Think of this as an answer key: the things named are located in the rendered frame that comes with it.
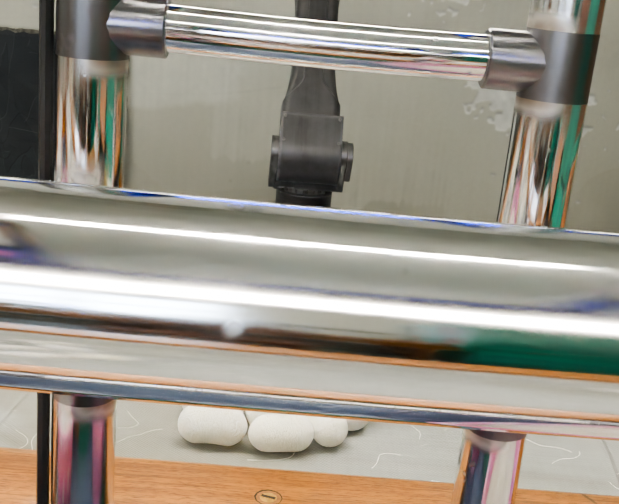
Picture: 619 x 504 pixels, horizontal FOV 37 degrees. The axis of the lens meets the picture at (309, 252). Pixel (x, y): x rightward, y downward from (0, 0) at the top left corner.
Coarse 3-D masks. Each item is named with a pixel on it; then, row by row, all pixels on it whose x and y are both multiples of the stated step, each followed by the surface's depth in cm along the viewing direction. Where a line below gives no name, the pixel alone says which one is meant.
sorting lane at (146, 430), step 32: (0, 416) 49; (32, 416) 49; (128, 416) 50; (160, 416) 51; (32, 448) 46; (128, 448) 47; (160, 448) 47; (192, 448) 48; (224, 448) 48; (320, 448) 49; (352, 448) 49; (384, 448) 49; (416, 448) 50; (448, 448) 50; (544, 448) 51; (576, 448) 52; (608, 448) 52; (448, 480) 47; (544, 480) 48; (576, 480) 48; (608, 480) 48
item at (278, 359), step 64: (0, 192) 6; (64, 192) 6; (128, 192) 6; (0, 256) 6; (64, 256) 6; (128, 256) 6; (192, 256) 6; (256, 256) 6; (320, 256) 6; (384, 256) 6; (448, 256) 6; (512, 256) 6; (576, 256) 6; (0, 320) 6; (64, 320) 6; (128, 320) 6; (192, 320) 6; (256, 320) 6; (320, 320) 6; (384, 320) 6; (448, 320) 6; (512, 320) 6; (576, 320) 6; (0, 384) 6; (64, 384) 6; (128, 384) 6; (192, 384) 6; (256, 384) 6; (320, 384) 6; (384, 384) 6; (448, 384) 6; (512, 384) 6; (576, 384) 6
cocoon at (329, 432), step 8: (312, 416) 49; (312, 424) 49; (320, 424) 48; (328, 424) 48; (336, 424) 48; (344, 424) 48; (320, 432) 48; (328, 432) 48; (336, 432) 48; (344, 432) 48; (320, 440) 48; (328, 440) 48; (336, 440) 48
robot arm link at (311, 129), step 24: (312, 0) 100; (336, 0) 101; (312, 72) 99; (288, 96) 98; (312, 96) 98; (336, 96) 99; (288, 120) 97; (312, 120) 97; (336, 120) 97; (288, 144) 96; (312, 144) 97; (336, 144) 97; (288, 168) 97; (312, 168) 97; (336, 168) 97
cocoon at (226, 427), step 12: (192, 408) 48; (204, 408) 48; (216, 408) 48; (180, 420) 47; (192, 420) 47; (204, 420) 47; (216, 420) 47; (228, 420) 47; (240, 420) 47; (180, 432) 48; (192, 432) 47; (204, 432) 47; (216, 432) 47; (228, 432) 47; (240, 432) 47; (228, 444) 48
